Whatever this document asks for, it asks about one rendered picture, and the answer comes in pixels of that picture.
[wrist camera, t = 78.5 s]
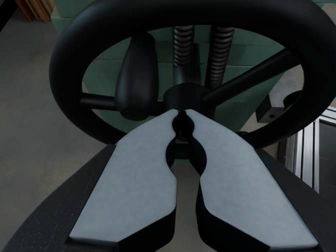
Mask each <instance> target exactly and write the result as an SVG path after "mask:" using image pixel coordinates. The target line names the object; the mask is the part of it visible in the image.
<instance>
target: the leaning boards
mask: <svg viewBox="0 0 336 252"><path fill-rule="evenodd" d="M15 2H16V3H17V5H18V6H19V8H20V9H21V10H22V12H23V13H24V15H25V16H26V18H27V19H28V21H29V22H30V23H32V22H33V20H34V18H35V17H36V18H37V19H39V18H41V19H43V20H44V22H45V23H48V21H49V19H50V17H51V15H52V13H53V11H54V8H55V6H56V5H55V3H54V0H15Z"/></svg>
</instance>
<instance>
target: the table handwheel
mask: <svg viewBox="0 0 336 252"><path fill-rule="evenodd" d="M188 25H213V26H224V27H231V28H238V29H242V30H247V31H250V32H254V33H257V34H260V35H262V36H265V37H267V38H269V39H272V40H274V41H276V42H277V43H279V44H281V45H282V46H284V47H285V48H284V49H282V50H281V51H279V52H277V53H276V54H274V55H272V56H271V57H269V58H267V59H266V60H264V61H262V62H261V63H259V64H257V65H256V66H254V67H252V68H251V69H249V70H247V71H246V72H244V73H242V74H241V75H239V76H237V77H235V78H233V79H231V80H229V81H228V82H226V83H224V84H222V85H220V86H218V87H216V88H215V89H213V90H211V91H210V90H209V89H208V88H206V87H204V86H202V80H201V63H200V46H199V43H193V52H192V61H191V62H190V63H189V64H186V65H180V66H178V67H174V69H173V87H171V88H169V89H168V90H167V91H166V92H165V93H164V95H163V99H162V101H158V102H157V108H156V110H155V111H154V112H153V113H152V114H151V115H150V116H154V117H158V116H160V115H162V114H164V113H165V112H167V111H169V110H172V109H175V110H178V111H184V110H189V109H191V110H194V111H196V112H198V113H200V114H202V115H203V116H205V117H207V118H209V119H211V120H213V121H215V117H214V108H215V107H217V106H218V105H220V104H222V103H224V102H226V101H228V100H230V99H232V98H233V97H235V96H237V95H239V94H241V93H243V92H245V91H246V90H248V89H250V88H252V87H254V86H256V85H259V84H261V83H263V82H265V81H267V80H269V79H271V78H273V77H275V76H277V75H279V74H281V73H283V72H285V71H288V70H290V69H292V68H294V67H296V66H298V65H301V67H302V69H303V74H304V83H303V88H302V90H301V93H300V95H299V96H298V98H297V100H296V101H295V102H294V104H293V105H292V106H291V107H290V108H289V109H288V110H287V111H286V112H285V113H283V114H282V115H281V116H279V117H278V118H277V119H275V120H274V121H272V122H270V123H269V124H267V125H265V126H263V127H261V128H259V129H257V130H254V131H252V132H249V133H246V134H243V135H240V137H241V138H243V139H244V140H245V141H246V142H248V143H249V144H250V145H251V146H252V147H253V148H254V149H262V148H265V147H268V146H271V145H273V144H276V143H278V142H280V141H282V140H285V139H287V138H289V137H290V136H292V135H294V134H296V133H298V132H299V131H301V130H302V129H304V128H305V127H307V126H308V125H310V124H311V123H312V122H314V121H315V120H316V119H317V118H318V117H319V116H320V115H321V114H322V113H323V112H324V111H325V110H326V109H327V108H328V107H329V106H330V104H331V103H332V101H333V100H334V98H335V97H336V25H335V24H334V22H333V21H332V19H331V18H330V17H329V16H328V14H327V13H326V12H325V11H324V10H323V9H322V8H320V7H319V6H318V5H317V4H316V3H314V2H313V1H312V0H95V1H93V2H92V3H90V4H89V5H88V6H86V7H85V8H84V9H83V10H82V11H80V12H79V13H78V14H77V15H76V16H75V17H74V18H73V19H72V20H71V21H70V22H69V23H68V24H67V26H66V27H65V28H64V29H63V31H62V32H61V34H60V35H59V37H58V39H57V41H56V43H55V45H54V48H53V51H52V54H51V57H50V61H49V69H48V74H49V83H50V88H51V92H52V95H53V97H54V99H55V101H56V103H57V105H58V106H59V108H60V110H61V111H62V112H63V114H64V115H65V116H66V117H67V118H68V119H69V120H70V121H71V122H72V123H73V124H74V125H75V126H76V127H78V128H79V129H80V130H82V131H83V132H84V133H86V134H87V135H89V136H91V137H92V138H94V139H96V140H98V141H100V142H102V143H104V144H106V145H115V144H116V143H117V142H118V141H119V140H121V139H122V138H123V137H124V136H125V135H127V134H128V133H126V132H124V131H121V130H119V129H117V128H115V127H113V126H111V125H110V124H108V123H106V122H105V121H104V120H102V119H101V118H100V117H99V116H98V115H96V114H95V113H94V112H93V110H92V109H96V110H106V111H117V112H119V110H118V109H117V107H116V105H115V103H114V99H115V97H114V96H107V95H100V94H93V93H85V92H83V91H82V81H83V77H84V74H85V72H86V70H87V68H88V67H89V65H90V64H91V62H92V61H93V60H94V59H95V58H96V57H98V56H99V55H100V54H101V53H103V52H104V51H105V50H107V49H108V48H110V47H111V46H113V45H115V44H117V43H119V42H121V41H123V40H125V39H127V38H130V37H132V36H133V35H134V34H136V33H139V32H149V31H153V30H157V29H162V28H169V27H176V26H188ZM190 153H191V146H190V144H189V143H175V155H174V159H175V160H189V159H190Z"/></svg>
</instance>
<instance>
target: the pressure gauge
mask: <svg viewBox="0 0 336 252"><path fill-rule="evenodd" d="M301 91H302V90H298V91H295V92H293V93H291V94H289V95H288V96H286V97H285V98H284V100H283V104H284V109H283V111H284V112H286V111H287V110H288V109H289V108H290V107H291V106H292V105H293V104H294V103H295V101H296V100H297V98H298V97H299V95H300V93H301Z"/></svg>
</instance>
